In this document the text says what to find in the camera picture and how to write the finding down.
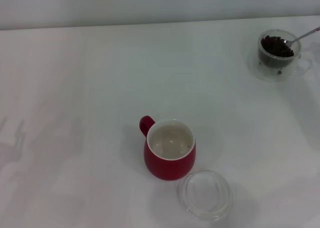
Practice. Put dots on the red ceramic mug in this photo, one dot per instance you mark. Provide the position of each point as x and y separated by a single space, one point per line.
170 168

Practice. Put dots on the clear round glass dish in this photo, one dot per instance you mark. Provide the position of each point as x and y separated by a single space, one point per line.
205 195

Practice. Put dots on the clear glass saucer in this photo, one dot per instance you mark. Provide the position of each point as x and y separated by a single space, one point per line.
265 76

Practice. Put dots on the pile of coffee beans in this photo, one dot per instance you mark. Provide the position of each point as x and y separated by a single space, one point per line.
275 49

